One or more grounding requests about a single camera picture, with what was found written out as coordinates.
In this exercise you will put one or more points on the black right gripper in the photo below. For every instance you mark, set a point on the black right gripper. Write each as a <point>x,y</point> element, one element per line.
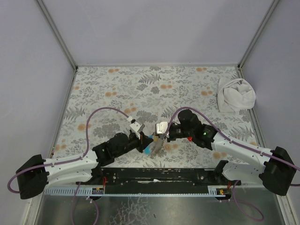
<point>168,135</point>

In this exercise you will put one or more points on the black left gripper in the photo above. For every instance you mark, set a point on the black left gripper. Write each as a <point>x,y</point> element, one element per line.
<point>141,141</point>

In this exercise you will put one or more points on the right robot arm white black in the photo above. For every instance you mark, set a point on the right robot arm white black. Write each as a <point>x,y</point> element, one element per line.
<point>272,168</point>

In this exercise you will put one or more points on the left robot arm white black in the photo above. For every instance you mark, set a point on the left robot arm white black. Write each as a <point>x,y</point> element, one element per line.
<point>37,173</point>

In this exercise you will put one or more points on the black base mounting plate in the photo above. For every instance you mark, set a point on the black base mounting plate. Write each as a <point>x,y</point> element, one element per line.
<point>204,177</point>

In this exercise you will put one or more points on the floral patterned table mat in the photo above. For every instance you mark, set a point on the floral patterned table mat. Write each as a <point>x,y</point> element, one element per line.
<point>102,97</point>

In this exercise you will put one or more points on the crumpled white cloth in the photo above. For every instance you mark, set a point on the crumpled white cloth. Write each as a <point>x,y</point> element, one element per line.
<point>235,95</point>

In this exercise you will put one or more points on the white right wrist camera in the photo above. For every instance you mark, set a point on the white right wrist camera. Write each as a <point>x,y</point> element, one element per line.
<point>161,128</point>

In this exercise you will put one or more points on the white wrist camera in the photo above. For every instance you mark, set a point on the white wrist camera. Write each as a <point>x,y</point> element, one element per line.
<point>161,128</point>
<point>136,126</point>

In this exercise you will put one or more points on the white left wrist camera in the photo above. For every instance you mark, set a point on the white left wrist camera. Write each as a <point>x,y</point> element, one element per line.
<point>136,126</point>

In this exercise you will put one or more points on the white slotted cable duct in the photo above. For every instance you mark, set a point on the white slotted cable duct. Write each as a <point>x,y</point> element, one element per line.
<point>123,191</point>

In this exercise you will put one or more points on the aluminium frame left post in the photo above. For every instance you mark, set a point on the aluminium frame left post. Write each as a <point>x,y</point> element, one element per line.
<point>49,20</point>

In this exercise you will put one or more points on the aluminium frame post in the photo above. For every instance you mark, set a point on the aluminium frame post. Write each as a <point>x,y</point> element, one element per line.
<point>49,20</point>
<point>258,32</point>

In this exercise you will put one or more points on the aluminium frame right post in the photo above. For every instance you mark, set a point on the aluminium frame right post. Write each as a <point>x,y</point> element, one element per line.
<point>258,32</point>

